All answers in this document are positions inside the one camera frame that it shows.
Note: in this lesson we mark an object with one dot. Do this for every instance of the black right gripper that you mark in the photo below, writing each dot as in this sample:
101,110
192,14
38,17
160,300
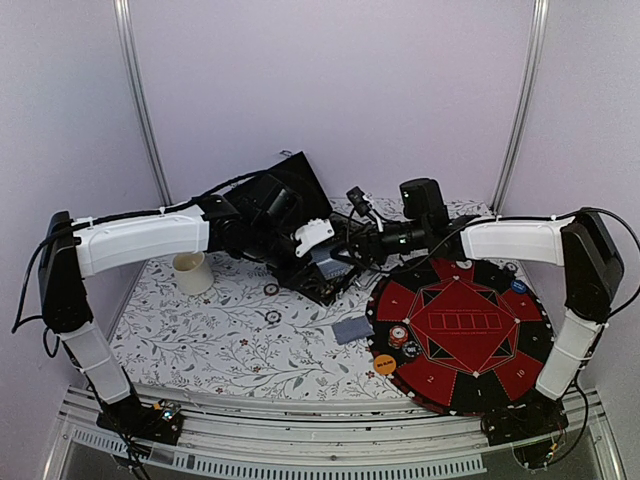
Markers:
368,244

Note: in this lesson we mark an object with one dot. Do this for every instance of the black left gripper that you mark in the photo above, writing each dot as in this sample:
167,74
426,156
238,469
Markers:
301,273

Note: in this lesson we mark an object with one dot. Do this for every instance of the grey card deck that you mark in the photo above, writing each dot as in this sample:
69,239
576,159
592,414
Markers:
352,329

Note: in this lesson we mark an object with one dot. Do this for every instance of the red 5 poker chip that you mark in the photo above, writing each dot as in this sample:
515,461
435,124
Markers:
398,336

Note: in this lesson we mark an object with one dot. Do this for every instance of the white dealer button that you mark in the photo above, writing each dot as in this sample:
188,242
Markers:
464,264

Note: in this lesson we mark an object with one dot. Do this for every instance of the black 100 poker chips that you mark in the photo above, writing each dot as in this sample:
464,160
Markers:
411,349

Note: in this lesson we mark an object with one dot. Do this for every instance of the orange big blind button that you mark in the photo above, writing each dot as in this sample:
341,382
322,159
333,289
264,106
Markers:
384,364

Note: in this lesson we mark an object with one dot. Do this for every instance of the blue small blind button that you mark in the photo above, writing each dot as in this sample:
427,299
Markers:
519,287

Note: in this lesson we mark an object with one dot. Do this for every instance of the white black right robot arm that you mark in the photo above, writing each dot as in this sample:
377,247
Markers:
570,262

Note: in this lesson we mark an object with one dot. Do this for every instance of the open black poker chip case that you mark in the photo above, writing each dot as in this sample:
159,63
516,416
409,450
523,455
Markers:
284,197

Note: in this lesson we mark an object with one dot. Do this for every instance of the red white loose chip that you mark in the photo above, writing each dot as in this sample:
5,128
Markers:
271,289

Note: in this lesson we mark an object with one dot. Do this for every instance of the blue white loose chip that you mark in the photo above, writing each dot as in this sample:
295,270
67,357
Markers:
273,317

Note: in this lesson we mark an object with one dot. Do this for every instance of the floral white table mat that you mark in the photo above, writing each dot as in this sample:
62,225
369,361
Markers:
219,342

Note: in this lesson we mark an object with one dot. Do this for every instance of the round red black poker mat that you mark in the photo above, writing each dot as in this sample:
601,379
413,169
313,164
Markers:
483,346

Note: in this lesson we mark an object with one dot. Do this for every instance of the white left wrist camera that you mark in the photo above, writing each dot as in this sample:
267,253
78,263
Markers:
311,234

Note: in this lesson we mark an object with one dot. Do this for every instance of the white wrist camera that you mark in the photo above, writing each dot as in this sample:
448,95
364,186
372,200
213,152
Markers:
363,205
311,234

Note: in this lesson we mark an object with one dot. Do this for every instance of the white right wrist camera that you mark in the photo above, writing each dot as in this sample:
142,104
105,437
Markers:
363,205

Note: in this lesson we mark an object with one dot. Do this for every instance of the left aluminium frame post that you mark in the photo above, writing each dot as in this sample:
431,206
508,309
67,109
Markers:
126,35

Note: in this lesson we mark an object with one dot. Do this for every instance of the aluminium frame post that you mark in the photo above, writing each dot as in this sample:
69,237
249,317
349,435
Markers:
126,35
535,46

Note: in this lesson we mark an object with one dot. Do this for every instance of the right aluminium frame post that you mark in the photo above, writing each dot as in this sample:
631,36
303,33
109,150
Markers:
535,46

